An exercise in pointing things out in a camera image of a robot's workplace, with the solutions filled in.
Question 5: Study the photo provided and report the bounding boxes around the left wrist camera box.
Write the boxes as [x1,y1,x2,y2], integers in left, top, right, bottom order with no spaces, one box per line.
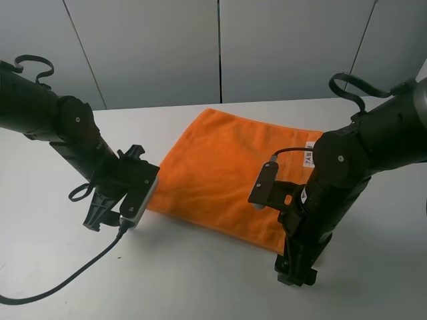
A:
[119,161,159,229]

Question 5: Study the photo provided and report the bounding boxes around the orange terry towel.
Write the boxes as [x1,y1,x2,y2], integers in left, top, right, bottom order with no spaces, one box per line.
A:
[148,109,321,254]

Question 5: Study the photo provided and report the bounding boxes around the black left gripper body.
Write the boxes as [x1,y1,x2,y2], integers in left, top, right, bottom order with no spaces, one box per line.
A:
[89,145,147,200]

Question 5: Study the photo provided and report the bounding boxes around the white towel label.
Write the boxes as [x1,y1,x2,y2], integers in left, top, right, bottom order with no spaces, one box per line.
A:
[303,141,316,168]

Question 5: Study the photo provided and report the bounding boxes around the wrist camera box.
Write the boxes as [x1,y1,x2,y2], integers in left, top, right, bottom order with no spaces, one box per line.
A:
[119,161,159,229]
[248,161,279,210]

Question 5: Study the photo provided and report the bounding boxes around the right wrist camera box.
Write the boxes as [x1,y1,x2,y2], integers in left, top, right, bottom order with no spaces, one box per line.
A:
[248,161,279,210]

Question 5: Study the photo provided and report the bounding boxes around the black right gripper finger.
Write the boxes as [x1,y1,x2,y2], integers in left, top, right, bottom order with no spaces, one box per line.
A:
[274,235,317,286]

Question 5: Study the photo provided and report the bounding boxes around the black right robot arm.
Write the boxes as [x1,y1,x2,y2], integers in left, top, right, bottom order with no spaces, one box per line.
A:
[275,73,426,286]

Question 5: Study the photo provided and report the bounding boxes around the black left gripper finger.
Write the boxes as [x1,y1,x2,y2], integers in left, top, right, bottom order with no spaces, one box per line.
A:
[83,191,113,231]

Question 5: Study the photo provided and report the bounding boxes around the black right camera cable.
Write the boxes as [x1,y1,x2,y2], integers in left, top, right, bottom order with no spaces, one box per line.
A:
[272,146,316,165]

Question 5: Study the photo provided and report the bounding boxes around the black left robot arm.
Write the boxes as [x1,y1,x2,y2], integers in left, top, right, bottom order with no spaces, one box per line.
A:
[1,55,151,231]

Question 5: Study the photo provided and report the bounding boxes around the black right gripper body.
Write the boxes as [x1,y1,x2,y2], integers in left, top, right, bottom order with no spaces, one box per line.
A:
[278,186,354,257]

